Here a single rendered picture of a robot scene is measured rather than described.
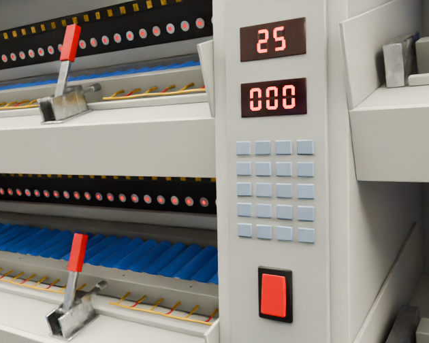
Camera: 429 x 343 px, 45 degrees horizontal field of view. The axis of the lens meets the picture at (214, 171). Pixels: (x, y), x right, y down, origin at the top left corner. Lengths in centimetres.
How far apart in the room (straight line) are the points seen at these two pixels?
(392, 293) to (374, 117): 15
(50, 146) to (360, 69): 28
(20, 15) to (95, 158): 45
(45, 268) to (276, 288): 33
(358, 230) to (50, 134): 28
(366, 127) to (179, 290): 24
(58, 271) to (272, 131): 33
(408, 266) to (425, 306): 3
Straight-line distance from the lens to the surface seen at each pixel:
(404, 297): 45
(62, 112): 48
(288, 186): 33
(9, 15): 88
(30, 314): 58
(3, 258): 67
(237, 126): 34
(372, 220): 36
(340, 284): 33
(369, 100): 33
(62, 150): 47
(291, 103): 32
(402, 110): 31
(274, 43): 33
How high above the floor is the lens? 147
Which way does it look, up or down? 3 degrees down
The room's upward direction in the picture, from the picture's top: 1 degrees counter-clockwise
